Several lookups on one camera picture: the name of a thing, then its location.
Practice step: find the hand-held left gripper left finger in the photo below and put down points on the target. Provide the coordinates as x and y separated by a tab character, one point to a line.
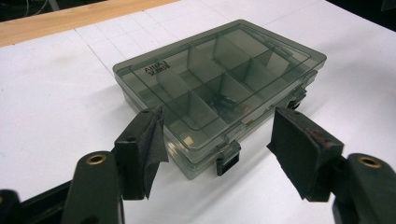
137	155

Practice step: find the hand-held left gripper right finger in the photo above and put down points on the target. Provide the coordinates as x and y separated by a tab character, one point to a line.
302	155

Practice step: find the grey translucent compartment box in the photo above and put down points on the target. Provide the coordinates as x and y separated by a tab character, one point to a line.
218	62

